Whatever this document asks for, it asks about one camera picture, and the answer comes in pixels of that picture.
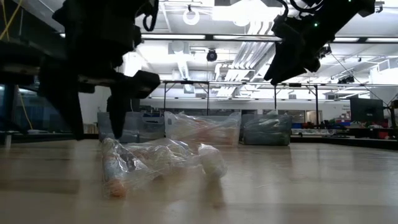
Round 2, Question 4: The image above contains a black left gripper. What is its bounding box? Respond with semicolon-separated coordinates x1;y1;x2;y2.
39;0;161;141

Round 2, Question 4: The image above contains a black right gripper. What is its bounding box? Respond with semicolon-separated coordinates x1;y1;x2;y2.
264;15;323;86

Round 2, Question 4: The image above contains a dark translucent grey bin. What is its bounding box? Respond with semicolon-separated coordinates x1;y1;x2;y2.
241;113;293;147
97;111;166;143

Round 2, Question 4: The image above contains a green white toothbrush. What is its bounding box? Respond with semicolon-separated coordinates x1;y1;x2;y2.
245;116;290;144

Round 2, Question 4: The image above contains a dark glass window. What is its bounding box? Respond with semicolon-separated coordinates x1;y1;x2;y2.
0;83;75;134

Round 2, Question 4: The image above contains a cluttered background workbench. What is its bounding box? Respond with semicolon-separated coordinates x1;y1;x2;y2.
290;119;398;140

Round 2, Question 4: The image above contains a clear plastic bin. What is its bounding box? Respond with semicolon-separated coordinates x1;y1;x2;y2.
164;111;243;147

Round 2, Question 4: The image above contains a black monitor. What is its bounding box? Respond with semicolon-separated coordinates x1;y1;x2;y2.
349;97;385;123

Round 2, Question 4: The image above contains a black rig light bar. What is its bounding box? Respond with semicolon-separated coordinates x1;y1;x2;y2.
58;32;398;44

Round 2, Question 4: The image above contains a person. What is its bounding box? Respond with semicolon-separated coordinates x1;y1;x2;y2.
376;121;393;140

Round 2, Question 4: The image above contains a black metal frame stand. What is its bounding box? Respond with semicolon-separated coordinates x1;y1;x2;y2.
162;80;211;116
273;82;320;126

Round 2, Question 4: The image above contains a yellow extension cable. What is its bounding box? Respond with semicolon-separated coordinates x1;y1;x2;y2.
0;0;34;130

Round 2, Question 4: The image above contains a black aluminium table frame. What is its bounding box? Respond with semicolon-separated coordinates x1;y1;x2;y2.
0;132;398;151

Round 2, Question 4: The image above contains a white ring light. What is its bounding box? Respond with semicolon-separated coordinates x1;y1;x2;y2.
182;8;201;26

